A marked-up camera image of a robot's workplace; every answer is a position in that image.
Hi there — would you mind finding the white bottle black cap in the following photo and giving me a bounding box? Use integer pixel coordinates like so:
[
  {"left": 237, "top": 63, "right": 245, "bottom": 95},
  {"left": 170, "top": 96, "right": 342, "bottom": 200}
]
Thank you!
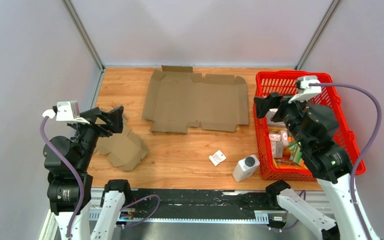
[{"left": 232, "top": 154, "right": 260, "bottom": 182}]

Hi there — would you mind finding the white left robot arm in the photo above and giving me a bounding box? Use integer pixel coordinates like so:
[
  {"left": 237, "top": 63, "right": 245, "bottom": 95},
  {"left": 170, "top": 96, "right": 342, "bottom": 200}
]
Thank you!
[{"left": 40, "top": 105, "right": 133, "bottom": 240}]

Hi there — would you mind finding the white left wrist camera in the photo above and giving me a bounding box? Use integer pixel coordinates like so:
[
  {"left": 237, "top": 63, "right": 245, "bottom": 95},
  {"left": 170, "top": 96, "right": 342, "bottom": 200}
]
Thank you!
[{"left": 42, "top": 100, "right": 80, "bottom": 122}]

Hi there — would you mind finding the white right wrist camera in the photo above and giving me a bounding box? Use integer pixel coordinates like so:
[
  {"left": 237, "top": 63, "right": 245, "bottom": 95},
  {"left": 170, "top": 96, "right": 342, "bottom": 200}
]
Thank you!
[{"left": 288, "top": 75, "right": 322, "bottom": 104}]

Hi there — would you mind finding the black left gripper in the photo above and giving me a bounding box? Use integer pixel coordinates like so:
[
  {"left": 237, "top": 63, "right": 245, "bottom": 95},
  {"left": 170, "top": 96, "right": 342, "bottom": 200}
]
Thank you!
[{"left": 71, "top": 104, "right": 123, "bottom": 171}]

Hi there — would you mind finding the green snack packet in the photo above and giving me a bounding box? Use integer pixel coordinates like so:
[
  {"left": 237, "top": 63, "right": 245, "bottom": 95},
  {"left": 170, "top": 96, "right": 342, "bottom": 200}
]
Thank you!
[{"left": 288, "top": 138, "right": 306, "bottom": 168}]

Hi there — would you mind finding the large flat cardboard sheet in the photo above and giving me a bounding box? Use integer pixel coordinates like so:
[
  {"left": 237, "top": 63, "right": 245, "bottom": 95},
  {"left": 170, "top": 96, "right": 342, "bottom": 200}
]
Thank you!
[{"left": 142, "top": 65, "right": 249, "bottom": 134}]

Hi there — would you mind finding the pink grey snack box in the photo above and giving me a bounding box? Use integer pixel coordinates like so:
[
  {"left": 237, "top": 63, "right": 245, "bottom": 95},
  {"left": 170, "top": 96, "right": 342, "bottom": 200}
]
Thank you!
[{"left": 266, "top": 108, "right": 286, "bottom": 128}]

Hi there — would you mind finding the small brown cardboard box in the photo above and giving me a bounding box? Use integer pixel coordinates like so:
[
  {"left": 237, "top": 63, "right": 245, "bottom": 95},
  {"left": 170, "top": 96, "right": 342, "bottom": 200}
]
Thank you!
[{"left": 93, "top": 113, "right": 149, "bottom": 171}]

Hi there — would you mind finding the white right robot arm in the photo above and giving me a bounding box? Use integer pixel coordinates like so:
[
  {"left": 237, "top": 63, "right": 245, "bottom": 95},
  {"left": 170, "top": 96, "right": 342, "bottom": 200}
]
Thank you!
[{"left": 254, "top": 92, "right": 379, "bottom": 240}]

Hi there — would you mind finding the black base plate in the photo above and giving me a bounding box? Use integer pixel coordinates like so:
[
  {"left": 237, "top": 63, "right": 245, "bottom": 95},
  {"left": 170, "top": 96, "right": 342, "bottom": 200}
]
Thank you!
[{"left": 120, "top": 188, "right": 288, "bottom": 224}]

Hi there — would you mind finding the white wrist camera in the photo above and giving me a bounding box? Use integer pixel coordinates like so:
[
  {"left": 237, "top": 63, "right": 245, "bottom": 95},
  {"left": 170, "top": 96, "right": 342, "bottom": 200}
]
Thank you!
[
  {"left": 42, "top": 100, "right": 80, "bottom": 122},
  {"left": 288, "top": 75, "right": 322, "bottom": 104}
]

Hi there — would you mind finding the red plastic basket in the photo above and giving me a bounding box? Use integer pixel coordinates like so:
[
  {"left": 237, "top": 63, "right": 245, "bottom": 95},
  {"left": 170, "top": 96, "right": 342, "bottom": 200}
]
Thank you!
[{"left": 253, "top": 70, "right": 360, "bottom": 182}]

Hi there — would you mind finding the pink white small packet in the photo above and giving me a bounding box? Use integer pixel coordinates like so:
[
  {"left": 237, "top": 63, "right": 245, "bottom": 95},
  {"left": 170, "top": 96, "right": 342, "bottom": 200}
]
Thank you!
[{"left": 268, "top": 129, "right": 290, "bottom": 159}]

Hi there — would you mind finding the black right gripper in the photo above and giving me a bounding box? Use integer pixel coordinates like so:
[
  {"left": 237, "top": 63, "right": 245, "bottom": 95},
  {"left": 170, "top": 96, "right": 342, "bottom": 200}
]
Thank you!
[{"left": 251, "top": 91, "right": 309, "bottom": 149}]

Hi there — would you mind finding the small white paper tag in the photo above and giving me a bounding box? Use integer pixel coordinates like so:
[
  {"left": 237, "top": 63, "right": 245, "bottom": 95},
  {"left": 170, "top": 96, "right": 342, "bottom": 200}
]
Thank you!
[{"left": 208, "top": 150, "right": 227, "bottom": 167}]

